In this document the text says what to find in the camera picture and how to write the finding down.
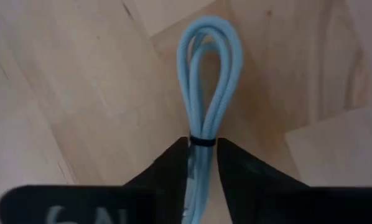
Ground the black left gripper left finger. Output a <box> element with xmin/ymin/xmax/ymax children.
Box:
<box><xmin>0</xmin><ymin>136</ymin><xmax>190</xmax><ymax>224</ymax></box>

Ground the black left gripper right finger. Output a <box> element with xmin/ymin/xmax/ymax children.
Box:
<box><xmin>216</xmin><ymin>138</ymin><xmax>372</xmax><ymax>224</ymax></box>

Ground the black cable tie band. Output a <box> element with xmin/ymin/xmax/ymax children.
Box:
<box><xmin>189</xmin><ymin>134</ymin><xmax>217</xmax><ymax>148</ymax></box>

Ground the light blue USB-C cable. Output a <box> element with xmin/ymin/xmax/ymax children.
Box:
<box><xmin>176</xmin><ymin>15</ymin><xmax>244</xmax><ymax>224</ymax></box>

